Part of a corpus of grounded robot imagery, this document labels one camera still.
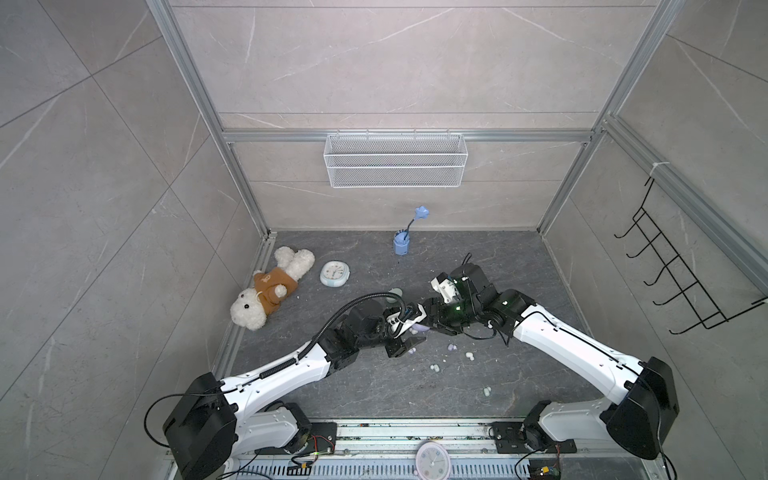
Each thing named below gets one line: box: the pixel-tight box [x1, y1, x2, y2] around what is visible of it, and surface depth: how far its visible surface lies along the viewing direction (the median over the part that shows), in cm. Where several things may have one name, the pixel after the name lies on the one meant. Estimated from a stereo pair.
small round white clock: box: [319, 260, 351, 288], surface depth 106 cm
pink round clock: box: [416, 440, 451, 480], surface depth 70 cm
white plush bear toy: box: [230, 246, 316, 331], surface depth 92 cm
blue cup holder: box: [393, 231, 410, 256], surface depth 110 cm
